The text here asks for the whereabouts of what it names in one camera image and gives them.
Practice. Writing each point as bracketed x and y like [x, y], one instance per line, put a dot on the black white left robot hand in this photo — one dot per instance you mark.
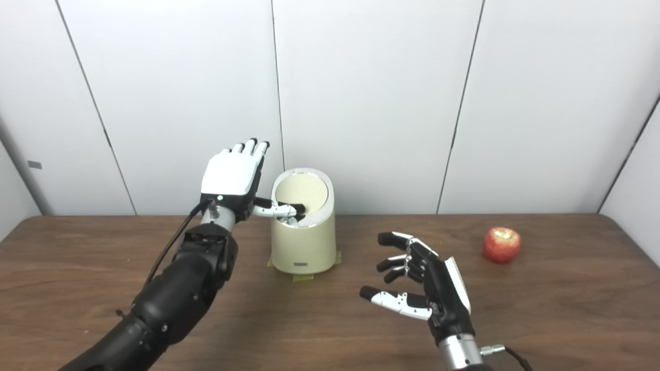
[229, 175]

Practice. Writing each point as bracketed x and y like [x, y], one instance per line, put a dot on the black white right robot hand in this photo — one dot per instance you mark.
[446, 299]

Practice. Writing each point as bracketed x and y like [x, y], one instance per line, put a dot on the cream-colored round bin lid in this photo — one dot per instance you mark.
[304, 188]

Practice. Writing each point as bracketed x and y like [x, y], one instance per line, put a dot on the red apple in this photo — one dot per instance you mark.
[501, 246]

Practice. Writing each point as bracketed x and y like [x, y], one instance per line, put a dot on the cream-colored bin body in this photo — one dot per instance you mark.
[304, 247]

